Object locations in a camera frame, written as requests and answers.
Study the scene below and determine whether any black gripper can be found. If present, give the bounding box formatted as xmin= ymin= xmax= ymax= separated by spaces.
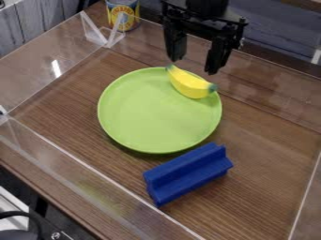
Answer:
xmin=161 ymin=0 xmax=249 ymax=75

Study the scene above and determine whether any blue plastic block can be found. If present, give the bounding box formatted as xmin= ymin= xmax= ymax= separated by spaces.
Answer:
xmin=143 ymin=142 xmax=233 ymax=207

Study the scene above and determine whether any black cable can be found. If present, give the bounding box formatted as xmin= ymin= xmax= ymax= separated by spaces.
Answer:
xmin=0 ymin=211 xmax=44 ymax=240

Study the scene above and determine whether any green plate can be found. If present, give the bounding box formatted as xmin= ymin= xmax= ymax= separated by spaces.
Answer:
xmin=96 ymin=67 xmax=224 ymax=154

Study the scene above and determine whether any yellow toy banana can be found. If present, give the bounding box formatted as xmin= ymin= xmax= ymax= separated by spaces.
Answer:
xmin=166 ymin=65 xmax=218 ymax=99

